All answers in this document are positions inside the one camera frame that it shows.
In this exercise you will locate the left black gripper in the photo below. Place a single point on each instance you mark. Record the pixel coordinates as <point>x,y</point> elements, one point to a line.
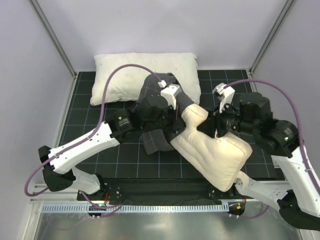
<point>176,120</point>

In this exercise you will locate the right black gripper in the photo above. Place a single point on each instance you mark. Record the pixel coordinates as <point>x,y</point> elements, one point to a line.
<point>213,124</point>

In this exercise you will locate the grey checked pillowcase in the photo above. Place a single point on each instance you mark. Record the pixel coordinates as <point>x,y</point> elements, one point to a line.
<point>157,140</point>

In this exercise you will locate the cream bear print pillow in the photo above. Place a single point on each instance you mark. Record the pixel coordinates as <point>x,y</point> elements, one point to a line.
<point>219,160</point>

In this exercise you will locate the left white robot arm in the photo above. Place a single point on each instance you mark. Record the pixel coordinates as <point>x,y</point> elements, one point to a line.
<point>60,171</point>

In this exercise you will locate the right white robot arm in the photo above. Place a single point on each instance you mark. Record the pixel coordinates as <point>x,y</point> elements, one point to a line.
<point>299,206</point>

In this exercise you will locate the white plain pillow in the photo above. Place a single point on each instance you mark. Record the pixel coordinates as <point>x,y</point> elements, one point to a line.
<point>127,83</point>

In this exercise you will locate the black grid cutting mat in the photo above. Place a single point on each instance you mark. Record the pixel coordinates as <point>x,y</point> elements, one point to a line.
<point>130,160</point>

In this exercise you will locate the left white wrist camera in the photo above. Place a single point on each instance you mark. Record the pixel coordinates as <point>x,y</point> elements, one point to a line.
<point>169,92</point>

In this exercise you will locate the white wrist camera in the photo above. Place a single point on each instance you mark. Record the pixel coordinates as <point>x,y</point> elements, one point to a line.
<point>225,93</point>
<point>169,92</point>

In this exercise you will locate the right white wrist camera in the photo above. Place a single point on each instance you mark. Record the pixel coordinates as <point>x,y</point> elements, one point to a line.
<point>225,93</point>

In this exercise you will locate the slotted grey cable duct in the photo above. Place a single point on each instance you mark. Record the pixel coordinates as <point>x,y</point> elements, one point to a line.
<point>64,208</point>

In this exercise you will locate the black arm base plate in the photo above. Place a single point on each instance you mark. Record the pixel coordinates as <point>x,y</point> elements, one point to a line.
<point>162,192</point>

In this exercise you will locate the right aluminium frame post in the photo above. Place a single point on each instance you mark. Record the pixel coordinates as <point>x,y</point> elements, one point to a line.
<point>284,12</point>

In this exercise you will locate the aluminium frame post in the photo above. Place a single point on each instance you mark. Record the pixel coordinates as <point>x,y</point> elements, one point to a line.
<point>284,12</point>
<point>52,36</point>

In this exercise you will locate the left aluminium frame post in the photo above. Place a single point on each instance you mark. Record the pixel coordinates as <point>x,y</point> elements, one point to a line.
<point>52,36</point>

